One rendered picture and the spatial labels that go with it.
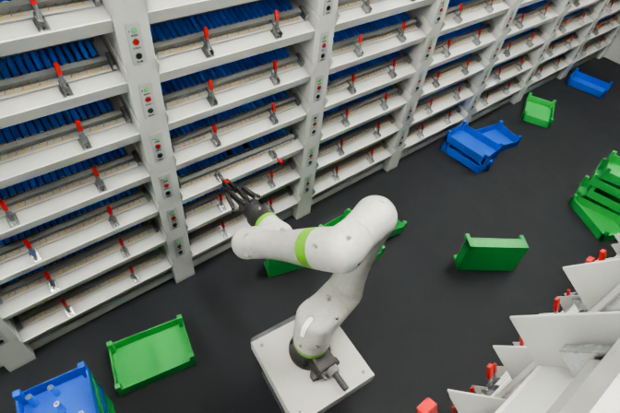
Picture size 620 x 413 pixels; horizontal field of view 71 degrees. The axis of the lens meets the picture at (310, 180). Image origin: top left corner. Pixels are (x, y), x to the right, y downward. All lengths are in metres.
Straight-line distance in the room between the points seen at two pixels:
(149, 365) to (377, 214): 1.22
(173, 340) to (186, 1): 1.36
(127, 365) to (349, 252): 1.22
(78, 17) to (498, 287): 2.10
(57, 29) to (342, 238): 0.87
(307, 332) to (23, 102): 1.03
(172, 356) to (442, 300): 1.26
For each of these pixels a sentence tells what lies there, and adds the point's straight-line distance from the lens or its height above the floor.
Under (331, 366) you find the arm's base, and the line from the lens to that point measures 1.59.
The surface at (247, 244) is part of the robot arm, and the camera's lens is 1.40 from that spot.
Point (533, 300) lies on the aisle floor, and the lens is 2.48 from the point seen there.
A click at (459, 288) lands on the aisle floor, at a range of 2.35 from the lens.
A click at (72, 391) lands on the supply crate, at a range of 1.71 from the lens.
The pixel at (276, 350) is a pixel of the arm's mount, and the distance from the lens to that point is 1.65.
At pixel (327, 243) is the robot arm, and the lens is 1.10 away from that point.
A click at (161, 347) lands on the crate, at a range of 2.05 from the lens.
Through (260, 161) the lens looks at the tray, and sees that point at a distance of 1.92.
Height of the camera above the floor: 1.84
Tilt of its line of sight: 45 degrees down
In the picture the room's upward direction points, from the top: 7 degrees clockwise
